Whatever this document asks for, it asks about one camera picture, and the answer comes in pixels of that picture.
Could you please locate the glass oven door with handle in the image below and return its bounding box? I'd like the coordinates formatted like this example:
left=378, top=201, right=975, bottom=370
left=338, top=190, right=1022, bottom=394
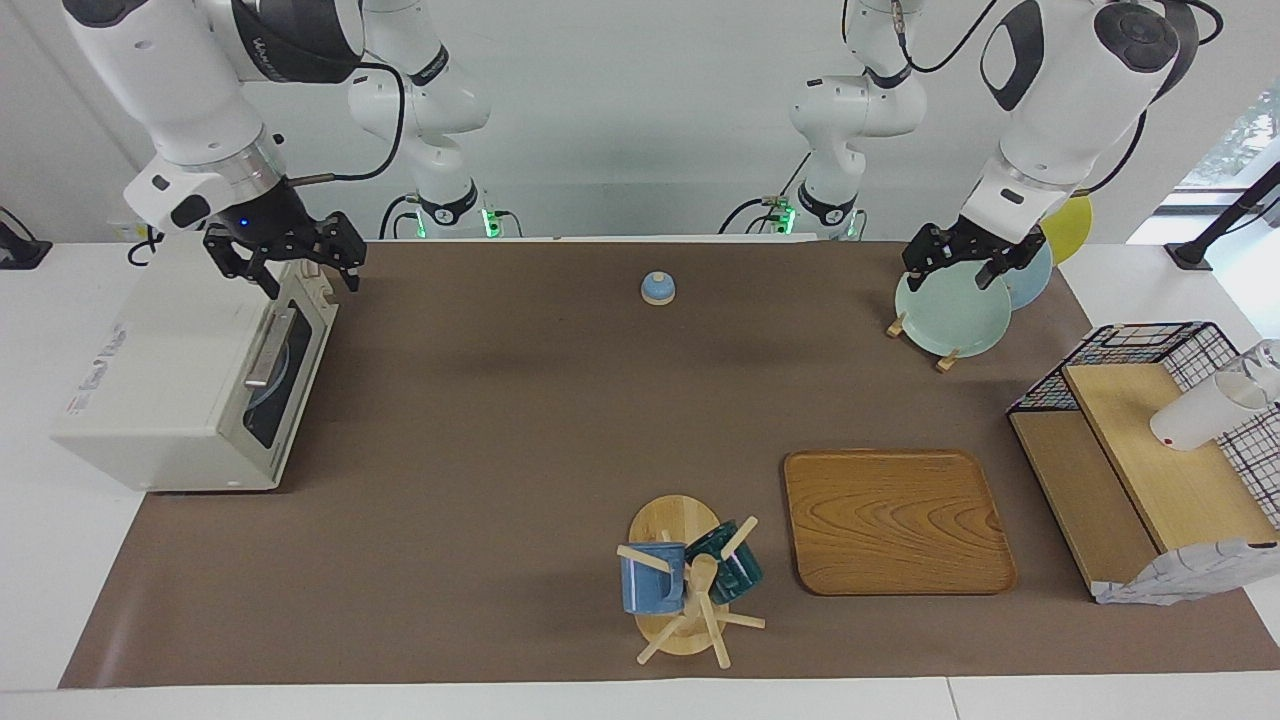
left=240, top=298, right=336, bottom=481

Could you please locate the white toaster oven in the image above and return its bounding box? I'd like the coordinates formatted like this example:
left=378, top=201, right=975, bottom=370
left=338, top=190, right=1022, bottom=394
left=50, top=255, right=341, bottom=493

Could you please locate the light blue racked plate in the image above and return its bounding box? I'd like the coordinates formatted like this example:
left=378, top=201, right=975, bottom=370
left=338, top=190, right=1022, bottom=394
left=1000, top=240, right=1054, bottom=311

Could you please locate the light green plate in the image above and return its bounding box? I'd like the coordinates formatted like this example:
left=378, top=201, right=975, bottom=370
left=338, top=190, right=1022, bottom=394
left=894, top=262, right=1013, bottom=359

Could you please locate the wooden plate rack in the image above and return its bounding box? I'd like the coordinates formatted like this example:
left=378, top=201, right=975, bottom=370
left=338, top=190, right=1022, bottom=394
left=886, top=312, right=961, bottom=373

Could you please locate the yellow plate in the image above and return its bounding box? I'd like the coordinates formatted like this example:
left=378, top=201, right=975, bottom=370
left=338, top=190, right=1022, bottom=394
left=1040, top=195, right=1094, bottom=266

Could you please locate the black clamp stand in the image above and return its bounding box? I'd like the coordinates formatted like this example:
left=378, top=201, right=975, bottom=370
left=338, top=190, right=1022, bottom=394
left=1165, top=160, right=1280, bottom=271

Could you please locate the two-tier wooden shelf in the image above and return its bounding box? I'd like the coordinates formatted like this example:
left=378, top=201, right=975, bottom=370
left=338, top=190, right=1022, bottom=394
left=1008, top=362, right=1280, bottom=599

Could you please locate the white cup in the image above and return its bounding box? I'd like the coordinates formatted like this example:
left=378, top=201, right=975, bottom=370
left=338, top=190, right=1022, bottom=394
left=1150, top=372, right=1266, bottom=451

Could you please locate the rectangular wooden tray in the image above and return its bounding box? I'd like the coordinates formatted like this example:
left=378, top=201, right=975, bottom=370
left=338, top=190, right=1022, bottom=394
left=783, top=449, right=1019, bottom=597

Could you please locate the brown table mat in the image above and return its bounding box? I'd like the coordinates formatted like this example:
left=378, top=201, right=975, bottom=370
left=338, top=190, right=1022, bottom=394
left=58, top=240, right=1280, bottom=689

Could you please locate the clear glass cup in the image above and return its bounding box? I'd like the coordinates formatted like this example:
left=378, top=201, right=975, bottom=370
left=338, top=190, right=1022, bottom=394
left=1243, top=340, right=1280, bottom=406

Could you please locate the wooden mug tree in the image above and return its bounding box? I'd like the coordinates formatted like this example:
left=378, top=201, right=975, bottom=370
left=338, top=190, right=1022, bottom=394
left=615, top=495, right=767, bottom=669

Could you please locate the dark green mug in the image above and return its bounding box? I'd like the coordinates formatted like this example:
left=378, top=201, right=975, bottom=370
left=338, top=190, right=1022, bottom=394
left=685, top=520, right=764, bottom=605

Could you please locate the blue mug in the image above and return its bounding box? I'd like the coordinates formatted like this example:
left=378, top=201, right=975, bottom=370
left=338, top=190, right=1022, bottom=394
left=620, top=542, right=688, bottom=615

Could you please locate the black base cable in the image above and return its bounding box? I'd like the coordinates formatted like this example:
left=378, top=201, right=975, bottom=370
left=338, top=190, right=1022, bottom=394
left=718, top=150, right=813, bottom=237
left=378, top=193, right=423, bottom=241

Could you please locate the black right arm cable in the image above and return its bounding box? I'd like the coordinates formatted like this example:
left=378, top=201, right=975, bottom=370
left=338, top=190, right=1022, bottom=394
left=285, top=62, right=406, bottom=188

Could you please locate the black wire basket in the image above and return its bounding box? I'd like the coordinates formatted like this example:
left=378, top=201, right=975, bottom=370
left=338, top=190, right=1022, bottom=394
left=1007, top=321, right=1280, bottom=531

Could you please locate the black bracket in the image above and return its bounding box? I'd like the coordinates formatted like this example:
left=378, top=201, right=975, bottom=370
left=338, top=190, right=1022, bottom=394
left=0, top=207, right=53, bottom=271

